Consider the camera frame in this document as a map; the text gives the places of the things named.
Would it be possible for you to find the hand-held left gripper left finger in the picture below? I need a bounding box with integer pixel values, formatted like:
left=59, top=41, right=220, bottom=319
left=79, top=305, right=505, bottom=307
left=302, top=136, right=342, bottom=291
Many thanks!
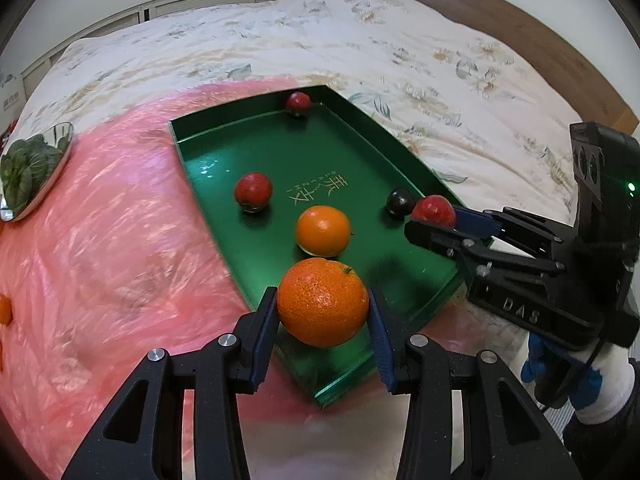
left=62, top=286, right=280, bottom=480

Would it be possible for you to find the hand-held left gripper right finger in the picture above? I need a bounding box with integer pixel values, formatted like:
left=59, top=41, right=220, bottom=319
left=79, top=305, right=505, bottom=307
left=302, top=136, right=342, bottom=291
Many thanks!
left=367, top=288, right=583, bottom=480

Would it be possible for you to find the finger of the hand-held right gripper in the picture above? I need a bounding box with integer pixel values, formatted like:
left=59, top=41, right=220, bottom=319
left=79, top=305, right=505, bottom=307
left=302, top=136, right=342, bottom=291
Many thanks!
left=404, top=219, right=567, bottom=287
left=452, top=206, right=577, bottom=258

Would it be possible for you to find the red apple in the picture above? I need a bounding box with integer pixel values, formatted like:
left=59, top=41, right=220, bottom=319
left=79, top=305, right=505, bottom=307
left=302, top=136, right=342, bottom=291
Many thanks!
left=285, top=91, right=313, bottom=118
left=411, top=195, right=457, bottom=228
left=234, top=172, right=274, bottom=209

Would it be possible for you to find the dark purple plum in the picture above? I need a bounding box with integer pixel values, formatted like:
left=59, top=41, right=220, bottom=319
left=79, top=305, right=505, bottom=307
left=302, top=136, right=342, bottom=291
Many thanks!
left=386, top=188, right=416, bottom=217

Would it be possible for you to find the large bumpy orange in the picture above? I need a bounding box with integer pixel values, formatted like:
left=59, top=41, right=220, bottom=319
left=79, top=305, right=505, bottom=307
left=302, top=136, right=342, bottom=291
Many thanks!
left=277, top=257, right=371, bottom=348

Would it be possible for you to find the smooth orange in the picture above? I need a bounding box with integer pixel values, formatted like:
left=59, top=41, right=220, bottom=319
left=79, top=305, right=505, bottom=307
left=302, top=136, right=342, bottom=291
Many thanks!
left=295, top=205, right=352, bottom=257

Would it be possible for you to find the green metal tray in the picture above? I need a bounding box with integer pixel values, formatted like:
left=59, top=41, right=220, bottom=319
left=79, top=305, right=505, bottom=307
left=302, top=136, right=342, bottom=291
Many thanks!
left=168, top=85, right=466, bottom=407

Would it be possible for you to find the person's right forearm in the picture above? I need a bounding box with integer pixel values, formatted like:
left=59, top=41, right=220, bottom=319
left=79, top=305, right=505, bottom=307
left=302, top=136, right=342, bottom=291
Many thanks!
left=561, top=357, right=640, bottom=480

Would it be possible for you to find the person's right hand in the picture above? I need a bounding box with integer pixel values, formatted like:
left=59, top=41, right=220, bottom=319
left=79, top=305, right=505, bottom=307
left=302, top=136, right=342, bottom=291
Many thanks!
left=520, top=334, right=633, bottom=427

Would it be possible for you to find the pink plastic sheet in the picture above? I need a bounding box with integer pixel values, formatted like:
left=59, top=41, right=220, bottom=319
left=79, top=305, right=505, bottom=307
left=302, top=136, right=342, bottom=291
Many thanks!
left=0, top=74, right=501, bottom=480

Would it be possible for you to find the wooden headboard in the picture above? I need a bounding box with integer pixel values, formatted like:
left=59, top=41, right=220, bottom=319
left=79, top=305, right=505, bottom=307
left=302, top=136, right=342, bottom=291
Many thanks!
left=370, top=0, right=640, bottom=136

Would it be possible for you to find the white plate with dark rim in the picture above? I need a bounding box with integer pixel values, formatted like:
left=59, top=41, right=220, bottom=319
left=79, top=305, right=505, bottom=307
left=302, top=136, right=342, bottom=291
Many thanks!
left=0, top=121, right=75, bottom=222

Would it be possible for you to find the green leafy vegetable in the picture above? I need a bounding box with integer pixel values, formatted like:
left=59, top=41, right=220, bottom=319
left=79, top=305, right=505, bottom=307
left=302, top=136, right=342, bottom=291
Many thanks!
left=0, top=132, right=68, bottom=216

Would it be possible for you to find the white printed cardboard box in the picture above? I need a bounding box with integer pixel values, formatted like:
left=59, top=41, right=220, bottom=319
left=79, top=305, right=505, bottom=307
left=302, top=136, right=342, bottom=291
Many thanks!
left=0, top=72, right=26, bottom=123

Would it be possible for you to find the black cable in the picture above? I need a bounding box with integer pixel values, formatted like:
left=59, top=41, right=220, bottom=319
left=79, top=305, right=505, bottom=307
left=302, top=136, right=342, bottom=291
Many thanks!
left=536, top=347, right=607, bottom=407

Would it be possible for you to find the white panelled bed frame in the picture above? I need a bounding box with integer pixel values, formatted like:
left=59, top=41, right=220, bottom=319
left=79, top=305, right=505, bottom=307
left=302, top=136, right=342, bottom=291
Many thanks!
left=20, top=0, right=306, bottom=98

